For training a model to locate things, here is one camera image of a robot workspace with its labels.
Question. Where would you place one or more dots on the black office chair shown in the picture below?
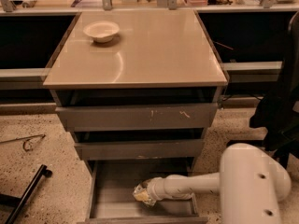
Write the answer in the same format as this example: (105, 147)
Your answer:
(278, 110)

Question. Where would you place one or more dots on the metal hook rod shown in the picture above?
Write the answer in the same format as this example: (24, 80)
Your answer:
(25, 141)

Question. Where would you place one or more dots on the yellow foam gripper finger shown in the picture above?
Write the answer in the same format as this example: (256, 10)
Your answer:
(141, 195)

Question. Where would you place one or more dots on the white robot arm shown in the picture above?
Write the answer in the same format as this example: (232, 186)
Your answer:
(250, 184)

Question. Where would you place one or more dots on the grey drawer cabinet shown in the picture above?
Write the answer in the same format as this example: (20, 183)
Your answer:
(159, 57)

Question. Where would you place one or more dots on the open grey bottom drawer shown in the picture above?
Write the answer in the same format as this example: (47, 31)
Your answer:
(112, 202)

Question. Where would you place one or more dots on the grey top drawer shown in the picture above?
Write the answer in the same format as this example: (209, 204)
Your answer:
(136, 117)

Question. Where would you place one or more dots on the grey middle drawer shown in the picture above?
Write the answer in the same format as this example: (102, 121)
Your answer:
(139, 150)

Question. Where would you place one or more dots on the black chair leg left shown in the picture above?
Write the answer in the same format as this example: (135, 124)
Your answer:
(16, 204)

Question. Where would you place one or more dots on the white paper bowl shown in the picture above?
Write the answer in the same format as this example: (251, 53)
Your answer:
(101, 31)

